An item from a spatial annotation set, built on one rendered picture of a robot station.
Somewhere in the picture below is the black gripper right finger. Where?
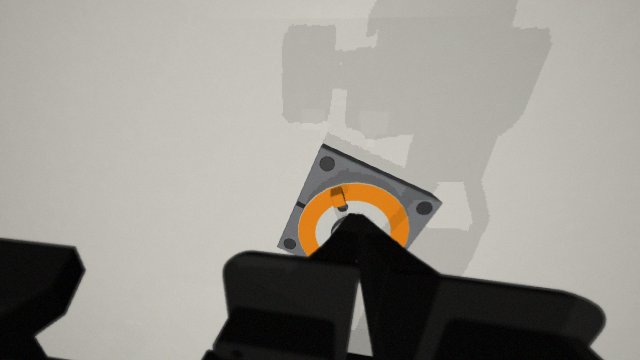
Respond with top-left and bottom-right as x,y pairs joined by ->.
356,214 -> 607,360

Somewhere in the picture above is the orange round plate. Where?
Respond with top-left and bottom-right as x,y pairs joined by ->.
298,180 -> 409,256

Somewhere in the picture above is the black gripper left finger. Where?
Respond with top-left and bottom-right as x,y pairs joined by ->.
222,213 -> 360,360

